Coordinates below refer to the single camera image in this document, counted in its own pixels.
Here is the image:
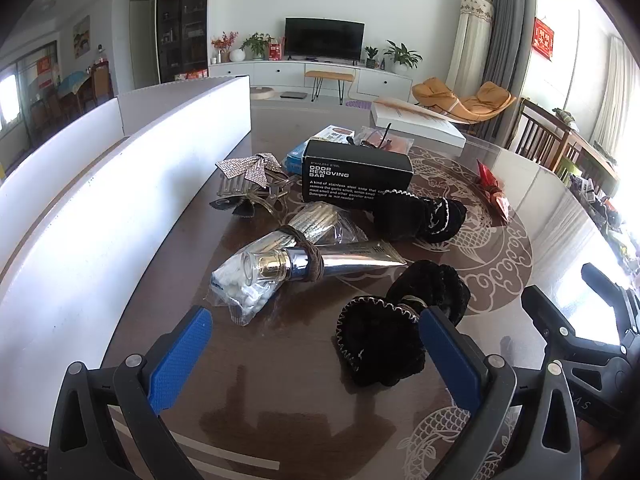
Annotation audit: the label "dark patterned cushion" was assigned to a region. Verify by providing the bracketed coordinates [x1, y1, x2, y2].
[0, 432, 51, 480]

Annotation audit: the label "white television cabinet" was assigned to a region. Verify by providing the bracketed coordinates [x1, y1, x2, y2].
[209, 57, 413, 103]

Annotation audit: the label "white flat box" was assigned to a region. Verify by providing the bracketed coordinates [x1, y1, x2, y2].
[370, 97, 466, 149]

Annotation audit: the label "silver tube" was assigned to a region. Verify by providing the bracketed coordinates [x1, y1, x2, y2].
[240, 242, 408, 283]

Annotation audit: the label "clear plastic bag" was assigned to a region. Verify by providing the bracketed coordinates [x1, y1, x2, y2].
[348, 127, 416, 157]

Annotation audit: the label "red wall hanging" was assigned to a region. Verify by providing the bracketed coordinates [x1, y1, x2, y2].
[532, 16, 557, 60]

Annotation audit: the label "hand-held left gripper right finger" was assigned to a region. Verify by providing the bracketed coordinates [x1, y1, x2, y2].
[419, 305, 596, 480]

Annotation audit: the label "black television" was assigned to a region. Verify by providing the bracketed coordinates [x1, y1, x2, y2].
[285, 17, 365, 61]

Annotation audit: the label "dark display cabinet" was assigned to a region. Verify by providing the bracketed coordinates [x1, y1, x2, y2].
[156, 0, 211, 86]

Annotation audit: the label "cluttered side table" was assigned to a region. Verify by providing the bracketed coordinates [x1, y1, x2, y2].
[570, 170, 640, 271]

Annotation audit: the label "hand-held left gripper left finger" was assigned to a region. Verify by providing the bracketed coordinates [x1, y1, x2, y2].
[47, 305, 213, 480]

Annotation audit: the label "covered standing air conditioner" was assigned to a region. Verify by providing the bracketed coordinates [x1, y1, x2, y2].
[446, 0, 496, 96]

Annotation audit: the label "rhinestone bow hair clip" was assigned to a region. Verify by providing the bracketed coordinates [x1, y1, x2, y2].
[215, 151, 282, 181]

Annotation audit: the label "orange lounge chair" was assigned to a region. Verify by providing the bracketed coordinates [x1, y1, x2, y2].
[411, 77, 517, 123]

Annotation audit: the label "green potted plant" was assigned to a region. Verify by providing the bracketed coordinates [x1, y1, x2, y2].
[241, 32, 273, 61]

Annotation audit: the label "framed painting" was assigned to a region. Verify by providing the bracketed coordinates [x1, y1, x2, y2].
[72, 15, 92, 58]

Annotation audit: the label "small white box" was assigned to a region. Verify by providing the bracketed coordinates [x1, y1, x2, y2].
[309, 125, 356, 143]

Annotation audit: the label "long white foam board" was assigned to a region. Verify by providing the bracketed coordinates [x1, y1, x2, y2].
[0, 76, 251, 448]

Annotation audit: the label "white curtain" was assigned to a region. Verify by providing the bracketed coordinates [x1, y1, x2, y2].
[590, 35, 640, 161]

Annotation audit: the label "black printed box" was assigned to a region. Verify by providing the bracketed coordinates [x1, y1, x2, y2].
[301, 140, 414, 204]

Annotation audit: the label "bag of cotton swabs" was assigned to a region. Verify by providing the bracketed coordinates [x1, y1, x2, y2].
[210, 203, 368, 328]

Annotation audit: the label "red window sign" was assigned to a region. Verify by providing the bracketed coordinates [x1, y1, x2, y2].
[36, 55, 55, 91]

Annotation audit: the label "grey curtain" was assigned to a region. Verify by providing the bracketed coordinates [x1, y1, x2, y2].
[480, 0, 526, 96]

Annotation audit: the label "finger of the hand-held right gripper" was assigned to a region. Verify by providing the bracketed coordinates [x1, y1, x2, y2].
[581, 262, 640, 343]
[521, 285, 626, 361]

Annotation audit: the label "red paper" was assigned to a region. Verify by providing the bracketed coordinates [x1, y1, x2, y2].
[475, 158, 512, 226]

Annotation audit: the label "black velvet scrunchie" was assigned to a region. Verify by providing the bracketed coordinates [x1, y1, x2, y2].
[367, 189, 468, 248]
[336, 259, 472, 388]

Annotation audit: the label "brown hair tie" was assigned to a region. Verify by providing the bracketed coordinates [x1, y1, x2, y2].
[300, 241, 327, 282]

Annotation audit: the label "wooden chair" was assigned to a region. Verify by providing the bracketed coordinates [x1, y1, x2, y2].
[507, 97, 571, 171]
[550, 130, 621, 196]

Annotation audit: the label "table with blue cloth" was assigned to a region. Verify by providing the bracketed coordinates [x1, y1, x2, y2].
[55, 70, 96, 111]

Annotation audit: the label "wooden bench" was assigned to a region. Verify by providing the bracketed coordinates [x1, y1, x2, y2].
[305, 70, 355, 106]

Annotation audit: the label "black bow hair clip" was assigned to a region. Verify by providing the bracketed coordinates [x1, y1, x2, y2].
[209, 195, 261, 218]

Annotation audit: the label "large leafy potted plant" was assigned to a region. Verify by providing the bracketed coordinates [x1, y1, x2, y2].
[384, 40, 423, 73]

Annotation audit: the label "clear claw hair clip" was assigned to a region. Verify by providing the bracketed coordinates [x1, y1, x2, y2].
[217, 170, 296, 221]

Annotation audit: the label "red flowers in vase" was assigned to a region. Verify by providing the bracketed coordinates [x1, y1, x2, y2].
[211, 31, 238, 63]

